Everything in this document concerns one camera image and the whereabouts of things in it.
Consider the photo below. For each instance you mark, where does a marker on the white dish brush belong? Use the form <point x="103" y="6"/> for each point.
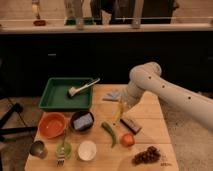
<point x="73" y="90"/>

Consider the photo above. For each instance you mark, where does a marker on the green chili pepper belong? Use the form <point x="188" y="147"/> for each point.
<point x="108" y="129"/>

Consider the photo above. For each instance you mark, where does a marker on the green object on shelf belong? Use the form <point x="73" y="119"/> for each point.
<point x="74" y="21"/>

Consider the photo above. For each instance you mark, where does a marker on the dark brown bowl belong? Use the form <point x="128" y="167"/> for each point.
<point x="77" y="115"/>

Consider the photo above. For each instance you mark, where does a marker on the bunch of dark grapes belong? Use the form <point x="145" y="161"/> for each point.
<point x="150" y="155"/>

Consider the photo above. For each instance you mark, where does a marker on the blue folded cloth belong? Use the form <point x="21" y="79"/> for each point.
<point x="113" y="95"/>

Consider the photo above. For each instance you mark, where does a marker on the black tripod stand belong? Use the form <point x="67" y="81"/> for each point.
<point x="13" y="123"/>

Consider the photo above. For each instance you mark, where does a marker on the blue sponge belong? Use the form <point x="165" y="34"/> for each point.
<point x="83" y="122"/>

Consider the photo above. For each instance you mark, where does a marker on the brown chalkboard eraser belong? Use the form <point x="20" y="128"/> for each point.
<point x="131" y="124"/>

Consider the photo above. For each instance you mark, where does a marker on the orange plastic bowl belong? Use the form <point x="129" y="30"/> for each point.
<point x="52" y="125"/>

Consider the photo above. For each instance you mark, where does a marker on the red object on shelf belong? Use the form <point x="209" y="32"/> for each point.
<point x="39" y="23"/>

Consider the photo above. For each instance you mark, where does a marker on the metal cup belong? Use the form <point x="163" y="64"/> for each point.
<point x="38" y="149"/>

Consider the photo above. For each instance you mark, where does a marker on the white small bowl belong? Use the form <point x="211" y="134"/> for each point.
<point x="87" y="150"/>

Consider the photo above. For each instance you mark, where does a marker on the green plastic tray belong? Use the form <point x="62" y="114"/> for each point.
<point x="55" y="96"/>

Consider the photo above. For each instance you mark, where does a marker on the orange tomato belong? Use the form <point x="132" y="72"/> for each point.
<point x="127" y="140"/>

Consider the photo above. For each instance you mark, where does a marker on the green plastic fork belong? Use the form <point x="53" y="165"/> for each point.
<point x="63" y="152"/>

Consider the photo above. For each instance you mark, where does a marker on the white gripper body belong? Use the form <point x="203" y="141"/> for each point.
<point x="131" y="96"/>

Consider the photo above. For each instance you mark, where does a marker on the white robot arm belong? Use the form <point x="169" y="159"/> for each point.
<point x="147" y="77"/>

